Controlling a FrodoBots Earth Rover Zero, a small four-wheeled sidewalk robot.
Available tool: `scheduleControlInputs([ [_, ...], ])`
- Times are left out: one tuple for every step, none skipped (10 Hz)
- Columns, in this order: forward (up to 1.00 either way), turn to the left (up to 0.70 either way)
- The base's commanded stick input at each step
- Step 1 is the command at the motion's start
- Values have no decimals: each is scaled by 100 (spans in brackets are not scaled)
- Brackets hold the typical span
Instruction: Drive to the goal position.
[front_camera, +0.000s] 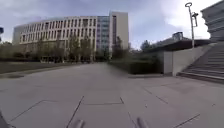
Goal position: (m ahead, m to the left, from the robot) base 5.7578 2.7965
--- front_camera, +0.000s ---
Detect dark green hedge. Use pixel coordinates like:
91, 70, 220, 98
108, 54, 165, 76

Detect grey stone slab plaza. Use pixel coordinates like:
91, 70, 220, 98
0, 63, 224, 128

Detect large curved office building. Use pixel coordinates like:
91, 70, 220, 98
11, 11, 130, 63

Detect row of trees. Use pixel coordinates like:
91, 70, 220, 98
0, 34, 124, 64

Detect robot's own part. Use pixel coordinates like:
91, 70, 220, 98
73, 119, 86, 128
136, 116, 150, 128

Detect grey stone stairs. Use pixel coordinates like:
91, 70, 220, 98
177, 41, 224, 84

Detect grey building with ledges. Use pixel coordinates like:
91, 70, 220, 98
200, 0, 224, 44

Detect grey concrete wall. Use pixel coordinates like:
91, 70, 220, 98
146, 43, 218, 77

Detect tall lamp post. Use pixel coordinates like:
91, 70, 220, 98
184, 1, 200, 50

